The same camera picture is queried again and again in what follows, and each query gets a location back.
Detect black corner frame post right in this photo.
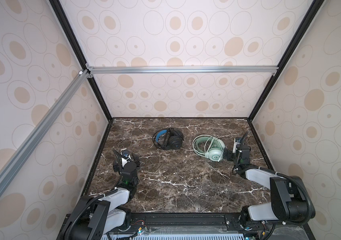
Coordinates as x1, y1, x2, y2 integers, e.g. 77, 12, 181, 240
248, 0, 325, 123

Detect aluminium rail left diagonal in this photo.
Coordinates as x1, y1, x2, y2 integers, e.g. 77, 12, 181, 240
0, 69, 90, 197

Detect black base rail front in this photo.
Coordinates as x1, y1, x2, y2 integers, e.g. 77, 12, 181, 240
102, 213, 315, 240

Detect aluminium rail back horizontal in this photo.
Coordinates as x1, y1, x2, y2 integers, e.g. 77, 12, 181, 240
89, 66, 279, 74

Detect black corner frame post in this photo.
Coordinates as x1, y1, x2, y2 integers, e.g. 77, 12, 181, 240
248, 0, 325, 123
48, 0, 113, 121

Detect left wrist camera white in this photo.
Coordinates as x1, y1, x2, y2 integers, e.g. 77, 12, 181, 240
120, 148, 131, 167

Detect black corner frame post left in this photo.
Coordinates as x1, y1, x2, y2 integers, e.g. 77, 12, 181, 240
48, 0, 113, 121

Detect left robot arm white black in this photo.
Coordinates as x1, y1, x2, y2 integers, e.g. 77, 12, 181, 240
57, 149, 140, 240

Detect black blue gaming headphones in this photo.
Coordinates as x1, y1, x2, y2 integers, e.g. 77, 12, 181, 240
152, 128, 184, 151

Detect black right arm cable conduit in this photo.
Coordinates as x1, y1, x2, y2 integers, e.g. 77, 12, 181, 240
233, 131, 317, 226

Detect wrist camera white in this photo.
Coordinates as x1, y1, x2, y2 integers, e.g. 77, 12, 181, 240
120, 148, 131, 167
233, 137, 243, 154

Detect mint green headphones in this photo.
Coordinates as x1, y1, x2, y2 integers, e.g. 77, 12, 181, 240
193, 135, 226, 162

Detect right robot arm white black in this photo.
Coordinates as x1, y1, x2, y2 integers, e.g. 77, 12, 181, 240
224, 143, 316, 225

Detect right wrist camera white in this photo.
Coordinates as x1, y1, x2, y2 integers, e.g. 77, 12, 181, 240
233, 137, 243, 154

